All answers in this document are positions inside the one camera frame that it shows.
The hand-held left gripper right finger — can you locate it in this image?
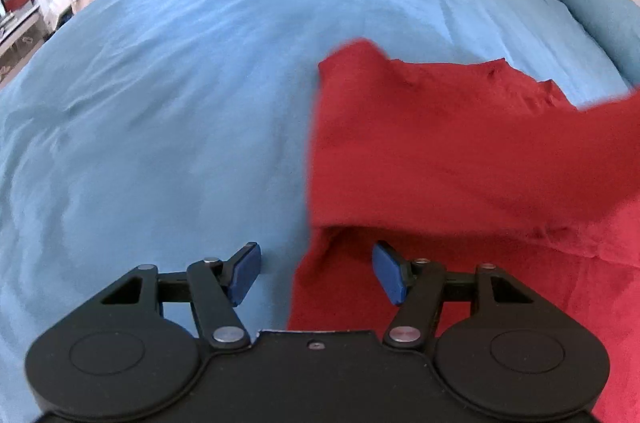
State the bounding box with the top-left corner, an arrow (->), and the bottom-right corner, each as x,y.
371,241 -> 537,348

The low side table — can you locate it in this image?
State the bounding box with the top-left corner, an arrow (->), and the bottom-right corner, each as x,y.
0,1 -> 50,68

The red garment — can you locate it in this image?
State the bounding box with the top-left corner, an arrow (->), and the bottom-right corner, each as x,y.
286,37 -> 640,423

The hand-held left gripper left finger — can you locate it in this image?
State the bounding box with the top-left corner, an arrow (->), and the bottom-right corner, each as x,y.
100,242 -> 263,350

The blue bed sheet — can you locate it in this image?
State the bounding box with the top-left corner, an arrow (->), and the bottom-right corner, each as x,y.
0,0 -> 632,423

